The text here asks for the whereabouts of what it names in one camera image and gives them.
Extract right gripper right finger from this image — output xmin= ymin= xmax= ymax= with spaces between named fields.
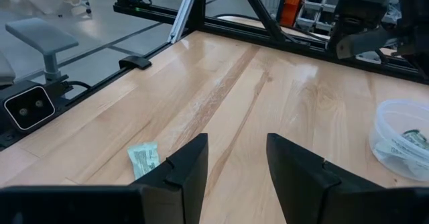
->
xmin=266 ymin=132 xmax=385 ymax=224

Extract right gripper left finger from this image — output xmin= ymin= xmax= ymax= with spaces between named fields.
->
xmin=130 ymin=132 xmax=209 ymax=224

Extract green white sweetener packet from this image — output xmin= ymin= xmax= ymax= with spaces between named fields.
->
xmin=401 ymin=129 xmax=429 ymax=145
xmin=127 ymin=141 xmax=161 ymax=180
xmin=374 ymin=139 xmax=429 ymax=180

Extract grey storage bins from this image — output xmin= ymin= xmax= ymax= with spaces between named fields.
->
xmin=296 ymin=0 xmax=339 ymax=32

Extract round clear plastic container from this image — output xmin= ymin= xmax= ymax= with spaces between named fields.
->
xmin=368 ymin=99 xmax=429 ymax=182

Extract silver aluminium bar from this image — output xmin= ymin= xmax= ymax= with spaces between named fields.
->
xmin=166 ymin=0 xmax=197 ymax=45

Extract grey padded stool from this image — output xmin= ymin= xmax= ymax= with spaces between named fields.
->
xmin=5 ymin=17 xmax=80 ymax=82

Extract white wheeled chair base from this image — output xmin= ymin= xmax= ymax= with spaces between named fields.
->
xmin=0 ymin=0 xmax=93 ymax=18

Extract black frame clip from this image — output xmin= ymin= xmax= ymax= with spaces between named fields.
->
xmin=118 ymin=54 xmax=153 ymax=71

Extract black camera cable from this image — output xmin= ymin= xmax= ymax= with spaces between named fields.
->
xmin=65 ymin=80 xmax=92 ymax=91

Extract orange shelf post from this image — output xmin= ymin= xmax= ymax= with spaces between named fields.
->
xmin=280 ymin=0 xmax=306 ymax=27

